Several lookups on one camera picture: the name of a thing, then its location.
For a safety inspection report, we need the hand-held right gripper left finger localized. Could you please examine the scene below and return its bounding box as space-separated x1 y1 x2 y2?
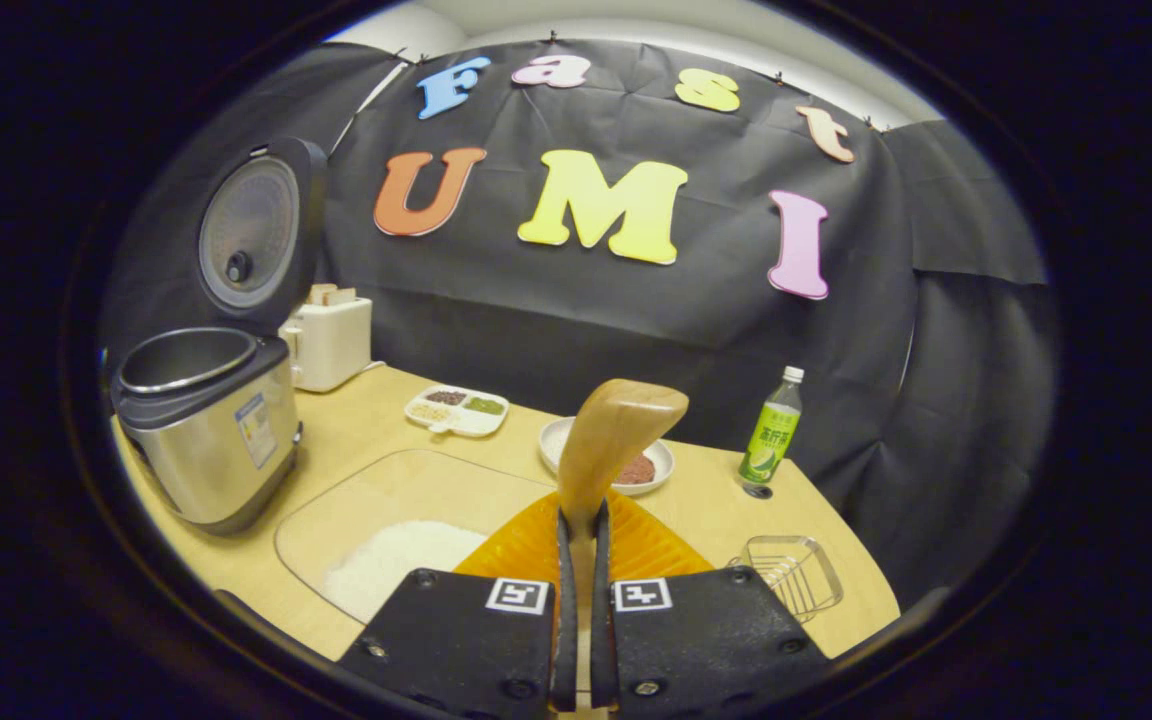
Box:
336 490 579 720

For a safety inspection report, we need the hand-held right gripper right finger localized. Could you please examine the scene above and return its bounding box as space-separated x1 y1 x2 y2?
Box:
591 490 832 720

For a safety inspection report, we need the wooden spoon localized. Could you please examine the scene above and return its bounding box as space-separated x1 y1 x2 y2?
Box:
556 378 690 541

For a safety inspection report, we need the clear wire chopstick holder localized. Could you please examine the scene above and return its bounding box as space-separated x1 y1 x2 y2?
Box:
726 535 845 625

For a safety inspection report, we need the black and silver rice cooker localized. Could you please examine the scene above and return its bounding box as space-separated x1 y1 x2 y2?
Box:
111 137 329 536

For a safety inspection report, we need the white round plate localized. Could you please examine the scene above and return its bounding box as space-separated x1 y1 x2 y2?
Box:
539 415 676 497

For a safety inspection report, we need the white divided grain dish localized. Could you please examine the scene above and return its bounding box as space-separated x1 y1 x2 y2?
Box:
404 385 511 439

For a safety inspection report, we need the green drink bottle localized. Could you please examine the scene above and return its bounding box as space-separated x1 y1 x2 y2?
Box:
737 365 806 486

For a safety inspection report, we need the black backdrop cloth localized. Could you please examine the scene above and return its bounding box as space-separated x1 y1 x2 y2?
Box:
101 38 1057 601

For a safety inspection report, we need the white toaster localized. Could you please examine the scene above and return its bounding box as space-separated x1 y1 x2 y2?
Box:
279 284 374 393

